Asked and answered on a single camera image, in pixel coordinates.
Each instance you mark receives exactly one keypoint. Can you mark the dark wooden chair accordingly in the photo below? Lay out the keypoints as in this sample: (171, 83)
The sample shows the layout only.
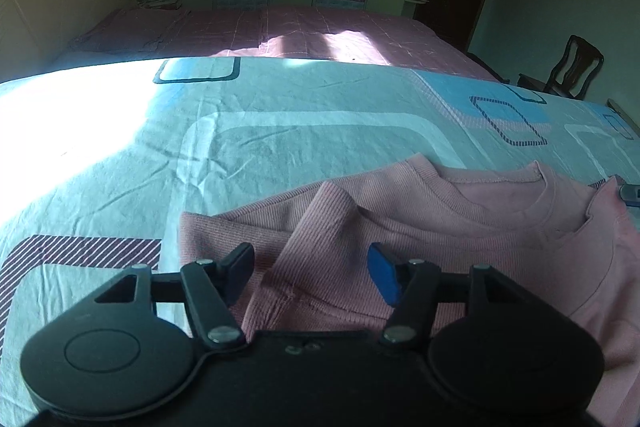
(565, 67)

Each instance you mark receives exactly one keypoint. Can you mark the pink sweatshirt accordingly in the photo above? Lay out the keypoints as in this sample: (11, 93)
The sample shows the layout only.
(450, 227)

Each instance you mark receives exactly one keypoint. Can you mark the pile of bedside things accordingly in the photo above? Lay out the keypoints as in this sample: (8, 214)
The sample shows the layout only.
(160, 0)

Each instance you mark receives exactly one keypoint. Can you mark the pink checked bed sheet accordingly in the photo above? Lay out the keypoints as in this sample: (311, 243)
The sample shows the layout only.
(325, 32)

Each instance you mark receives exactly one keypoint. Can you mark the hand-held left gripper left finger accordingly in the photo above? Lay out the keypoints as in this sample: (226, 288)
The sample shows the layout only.
(239, 272)

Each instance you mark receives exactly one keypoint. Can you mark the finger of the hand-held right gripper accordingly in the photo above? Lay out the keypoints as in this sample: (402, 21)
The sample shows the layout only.
(631, 194)

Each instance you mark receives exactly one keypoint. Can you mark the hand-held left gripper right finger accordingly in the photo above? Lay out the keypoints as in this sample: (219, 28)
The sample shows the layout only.
(382, 274)

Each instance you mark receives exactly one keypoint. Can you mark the blue patterned bed sheet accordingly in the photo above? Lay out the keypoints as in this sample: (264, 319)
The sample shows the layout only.
(250, 132)

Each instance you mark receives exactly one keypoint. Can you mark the wooden bed footboard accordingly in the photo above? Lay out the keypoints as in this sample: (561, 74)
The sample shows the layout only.
(625, 114)

